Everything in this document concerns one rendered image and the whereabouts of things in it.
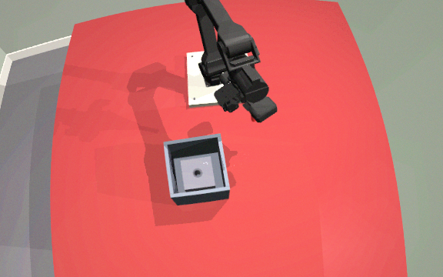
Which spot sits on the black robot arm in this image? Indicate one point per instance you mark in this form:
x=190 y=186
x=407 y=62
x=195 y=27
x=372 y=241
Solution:
x=227 y=52

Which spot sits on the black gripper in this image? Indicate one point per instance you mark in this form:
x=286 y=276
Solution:
x=261 y=110

